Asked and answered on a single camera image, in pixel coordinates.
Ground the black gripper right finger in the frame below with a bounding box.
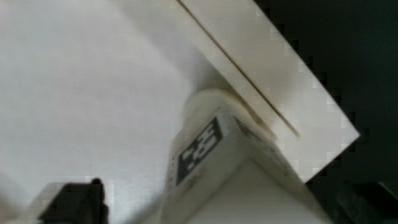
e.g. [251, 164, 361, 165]
[308, 175, 398, 224]

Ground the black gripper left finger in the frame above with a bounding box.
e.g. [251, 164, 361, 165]
[40, 178, 109, 224]

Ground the white table leg with tag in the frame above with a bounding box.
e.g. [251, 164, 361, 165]
[141, 89, 333, 224]

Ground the white square tabletop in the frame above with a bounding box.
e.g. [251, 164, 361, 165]
[0, 0, 224, 224]

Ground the white obstacle fence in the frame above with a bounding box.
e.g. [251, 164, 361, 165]
[180, 0, 359, 180]

